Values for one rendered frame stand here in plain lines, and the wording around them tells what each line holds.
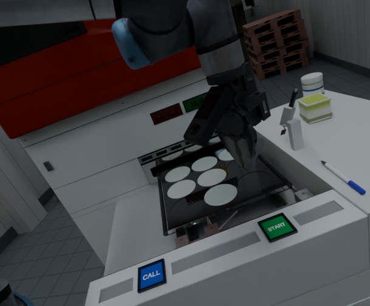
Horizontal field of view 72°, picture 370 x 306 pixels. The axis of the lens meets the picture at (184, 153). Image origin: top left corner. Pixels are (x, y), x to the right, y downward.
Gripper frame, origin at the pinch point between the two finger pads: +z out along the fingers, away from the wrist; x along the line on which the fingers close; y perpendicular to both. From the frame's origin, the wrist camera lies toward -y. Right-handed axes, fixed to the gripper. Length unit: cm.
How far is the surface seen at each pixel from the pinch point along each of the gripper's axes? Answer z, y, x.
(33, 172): 57, -42, 339
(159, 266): 9.1, -24.1, 5.6
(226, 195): 16.0, 4.0, 15.4
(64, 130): -13, -18, 67
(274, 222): 9.7, -2.9, -6.6
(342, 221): 10.5, 3.8, -16.2
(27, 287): 101, -89, 187
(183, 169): 15.6, 8.2, 42.0
